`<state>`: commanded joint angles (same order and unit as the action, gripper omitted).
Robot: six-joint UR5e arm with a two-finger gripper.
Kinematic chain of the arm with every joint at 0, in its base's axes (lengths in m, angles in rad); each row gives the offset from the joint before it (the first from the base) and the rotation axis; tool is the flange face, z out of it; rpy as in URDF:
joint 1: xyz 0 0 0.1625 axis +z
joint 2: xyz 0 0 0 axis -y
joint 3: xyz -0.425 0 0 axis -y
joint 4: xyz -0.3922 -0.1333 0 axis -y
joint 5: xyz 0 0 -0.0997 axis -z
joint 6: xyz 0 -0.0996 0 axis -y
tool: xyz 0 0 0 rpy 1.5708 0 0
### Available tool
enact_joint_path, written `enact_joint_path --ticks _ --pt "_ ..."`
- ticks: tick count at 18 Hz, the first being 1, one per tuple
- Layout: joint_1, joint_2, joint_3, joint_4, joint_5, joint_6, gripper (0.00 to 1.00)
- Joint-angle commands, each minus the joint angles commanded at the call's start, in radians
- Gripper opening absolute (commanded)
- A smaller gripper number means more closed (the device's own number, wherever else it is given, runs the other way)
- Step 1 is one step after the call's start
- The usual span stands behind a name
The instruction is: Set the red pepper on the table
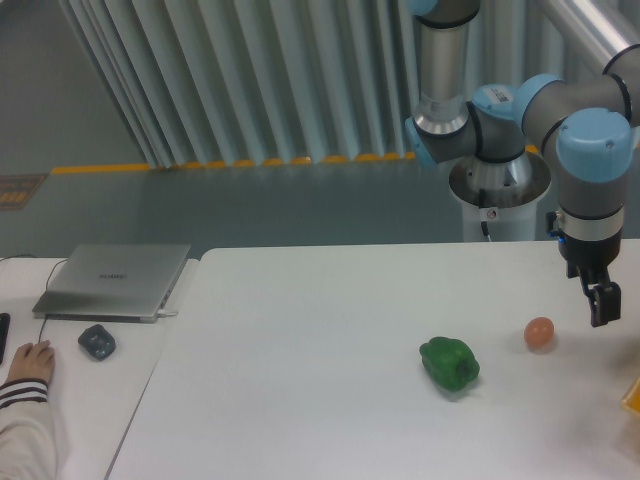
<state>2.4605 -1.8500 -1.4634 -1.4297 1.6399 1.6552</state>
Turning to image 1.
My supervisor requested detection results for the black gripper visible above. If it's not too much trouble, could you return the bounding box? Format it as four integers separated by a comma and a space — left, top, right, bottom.
545, 211, 622, 327

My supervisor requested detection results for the white striped sleeve forearm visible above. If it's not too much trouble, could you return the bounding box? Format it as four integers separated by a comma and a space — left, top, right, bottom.
1, 378, 57, 479

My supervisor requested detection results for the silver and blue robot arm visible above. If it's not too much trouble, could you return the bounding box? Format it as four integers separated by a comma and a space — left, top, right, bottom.
406, 1, 639, 327

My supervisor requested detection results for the green bell pepper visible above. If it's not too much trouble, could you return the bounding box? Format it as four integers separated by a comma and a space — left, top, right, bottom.
419, 337, 480, 392

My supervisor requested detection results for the person's hand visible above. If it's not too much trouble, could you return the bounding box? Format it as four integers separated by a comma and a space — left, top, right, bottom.
6, 340, 55, 384

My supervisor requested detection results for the brown egg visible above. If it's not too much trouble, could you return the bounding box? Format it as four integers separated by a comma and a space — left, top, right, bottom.
523, 317, 555, 349

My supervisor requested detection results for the yellow container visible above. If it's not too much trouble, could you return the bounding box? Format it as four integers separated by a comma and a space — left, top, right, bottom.
620, 377, 640, 418

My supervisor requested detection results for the white folding partition screen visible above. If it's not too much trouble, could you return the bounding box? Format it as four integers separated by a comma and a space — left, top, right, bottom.
58, 0, 640, 169

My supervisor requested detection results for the silver closed laptop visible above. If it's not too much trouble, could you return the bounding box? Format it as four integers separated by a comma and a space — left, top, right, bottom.
32, 244, 190, 323

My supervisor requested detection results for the small dark grey tray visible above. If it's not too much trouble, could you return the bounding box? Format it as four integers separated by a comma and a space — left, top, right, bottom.
78, 324, 116, 361

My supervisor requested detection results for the black phone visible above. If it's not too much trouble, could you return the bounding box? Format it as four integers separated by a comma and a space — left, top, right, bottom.
0, 312, 11, 364

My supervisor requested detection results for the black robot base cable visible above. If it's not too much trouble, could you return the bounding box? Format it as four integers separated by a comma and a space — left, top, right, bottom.
477, 187, 494, 243

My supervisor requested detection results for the black mouse cable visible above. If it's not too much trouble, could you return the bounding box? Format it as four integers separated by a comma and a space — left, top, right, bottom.
0, 254, 69, 346

